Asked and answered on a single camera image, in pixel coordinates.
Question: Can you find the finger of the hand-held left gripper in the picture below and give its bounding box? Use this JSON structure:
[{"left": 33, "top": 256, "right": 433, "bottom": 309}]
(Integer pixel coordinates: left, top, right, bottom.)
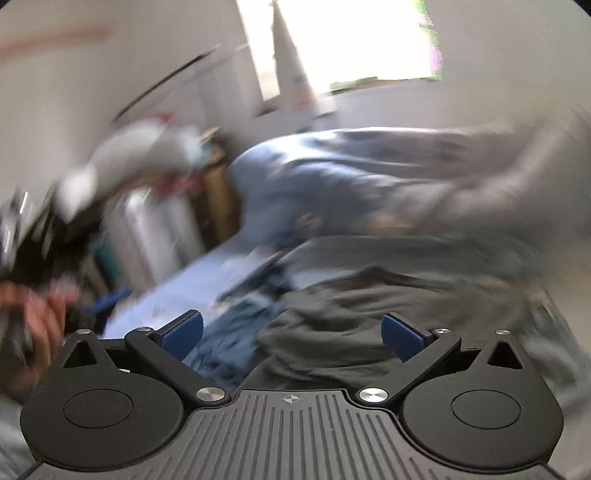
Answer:
[{"left": 92, "top": 285, "right": 134, "bottom": 315}]

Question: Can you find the person's left forearm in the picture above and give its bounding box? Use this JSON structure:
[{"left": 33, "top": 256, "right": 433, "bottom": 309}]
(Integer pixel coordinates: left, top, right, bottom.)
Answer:
[{"left": 0, "top": 360, "right": 47, "bottom": 480}]

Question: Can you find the blue t-shirt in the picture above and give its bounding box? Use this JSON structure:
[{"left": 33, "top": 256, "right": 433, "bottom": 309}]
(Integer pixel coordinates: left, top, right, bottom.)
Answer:
[{"left": 185, "top": 251, "right": 296, "bottom": 386}]

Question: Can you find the wooden nightstand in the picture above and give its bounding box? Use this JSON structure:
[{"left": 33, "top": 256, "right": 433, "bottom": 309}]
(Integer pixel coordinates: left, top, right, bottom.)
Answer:
[{"left": 198, "top": 127, "right": 243, "bottom": 252}]

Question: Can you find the white curtain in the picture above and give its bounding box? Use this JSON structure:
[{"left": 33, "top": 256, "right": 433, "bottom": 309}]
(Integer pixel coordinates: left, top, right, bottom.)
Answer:
[{"left": 270, "top": 0, "right": 324, "bottom": 112}]

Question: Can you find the person's left hand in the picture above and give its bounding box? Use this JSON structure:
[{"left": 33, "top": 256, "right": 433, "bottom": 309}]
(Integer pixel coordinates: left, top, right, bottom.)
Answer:
[{"left": 0, "top": 277, "right": 81, "bottom": 370}]

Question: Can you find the window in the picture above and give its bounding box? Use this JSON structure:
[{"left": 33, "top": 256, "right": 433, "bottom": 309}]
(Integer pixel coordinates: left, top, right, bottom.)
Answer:
[{"left": 238, "top": 0, "right": 444, "bottom": 100}]

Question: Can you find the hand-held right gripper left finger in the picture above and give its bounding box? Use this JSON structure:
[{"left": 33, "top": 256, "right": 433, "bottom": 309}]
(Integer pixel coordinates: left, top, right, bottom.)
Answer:
[{"left": 59, "top": 309, "right": 232, "bottom": 409}]

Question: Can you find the white radiator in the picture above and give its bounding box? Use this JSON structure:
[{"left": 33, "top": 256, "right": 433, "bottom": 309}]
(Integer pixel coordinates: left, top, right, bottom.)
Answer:
[{"left": 104, "top": 187, "right": 206, "bottom": 289}]

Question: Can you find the black clothes rack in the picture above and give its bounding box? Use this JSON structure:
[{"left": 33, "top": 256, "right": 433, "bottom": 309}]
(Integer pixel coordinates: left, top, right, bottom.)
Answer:
[{"left": 111, "top": 46, "right": 222, "bottom": 123}]

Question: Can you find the printed light blue duvet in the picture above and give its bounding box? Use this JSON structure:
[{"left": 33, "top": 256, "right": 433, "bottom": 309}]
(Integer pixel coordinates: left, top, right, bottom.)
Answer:
[{"left": 228, "top": 111, "right": 591, "bottom": 259}]

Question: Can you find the white plastic bag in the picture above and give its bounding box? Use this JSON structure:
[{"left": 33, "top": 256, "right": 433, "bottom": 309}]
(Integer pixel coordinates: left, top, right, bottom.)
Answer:
[{"left": 58, "top": 119, "right": 206, "bottom": 222}]

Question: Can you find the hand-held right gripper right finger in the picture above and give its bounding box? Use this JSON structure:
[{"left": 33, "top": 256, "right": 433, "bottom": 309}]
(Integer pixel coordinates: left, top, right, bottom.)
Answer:
[{"left": 355, "top": 312, "right": 532, "bottom": 409}]

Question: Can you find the grey t-shirt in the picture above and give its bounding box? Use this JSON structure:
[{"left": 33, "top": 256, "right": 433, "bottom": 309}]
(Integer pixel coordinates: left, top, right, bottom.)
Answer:
[{"left": 252, "top": 233, "right": 550, "bottom": 393}]

